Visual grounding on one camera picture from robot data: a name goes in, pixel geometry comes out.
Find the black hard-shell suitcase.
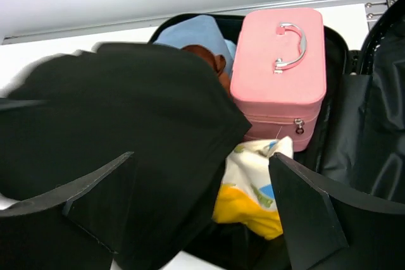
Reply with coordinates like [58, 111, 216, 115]
[147, 0, 405, 270]

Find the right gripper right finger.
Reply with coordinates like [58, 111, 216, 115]
[269, 153, 404, 269]

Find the yellow and white garment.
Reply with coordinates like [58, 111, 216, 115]
[213, 137, 294, 240]

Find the rust brown towel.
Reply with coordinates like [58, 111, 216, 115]
[182, 44, 231, 96]

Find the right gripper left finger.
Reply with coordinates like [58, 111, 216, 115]
[1, 152, 136, 269]

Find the grey-blue towel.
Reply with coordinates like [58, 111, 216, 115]
[154, 15, 236, 76]

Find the pink cosmetic case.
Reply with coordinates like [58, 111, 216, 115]
[230, 8, 327, 152]

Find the black garment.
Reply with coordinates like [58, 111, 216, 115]
[1, 43, 251, 269]

